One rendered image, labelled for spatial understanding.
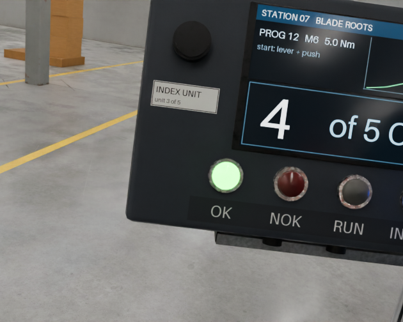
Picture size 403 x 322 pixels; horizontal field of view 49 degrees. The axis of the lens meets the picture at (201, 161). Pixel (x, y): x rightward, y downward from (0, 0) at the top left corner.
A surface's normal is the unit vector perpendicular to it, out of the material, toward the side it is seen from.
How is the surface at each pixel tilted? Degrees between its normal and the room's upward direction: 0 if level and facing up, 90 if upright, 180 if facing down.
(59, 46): 90
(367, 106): 75
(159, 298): 0
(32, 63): 90
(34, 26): 90
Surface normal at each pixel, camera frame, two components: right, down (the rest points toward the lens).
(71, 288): 0.13, -0.94
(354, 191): -0.04, 0.03
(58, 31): -0.22, 0.28
